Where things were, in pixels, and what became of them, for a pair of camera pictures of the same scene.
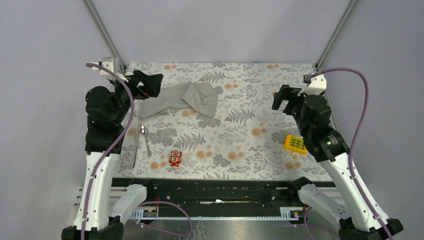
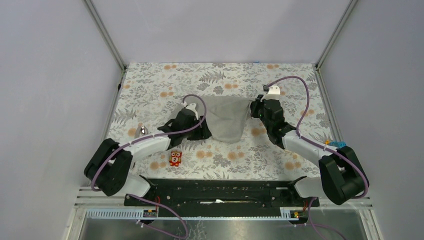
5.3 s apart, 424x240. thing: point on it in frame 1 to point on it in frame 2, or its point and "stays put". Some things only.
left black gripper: [152, 84] to [202, 132]
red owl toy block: [175, 158] stays put
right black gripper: [286, 93] to [255, 105]
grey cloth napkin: [201, 97] to [226, 116]
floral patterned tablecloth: [246, 138] stays put
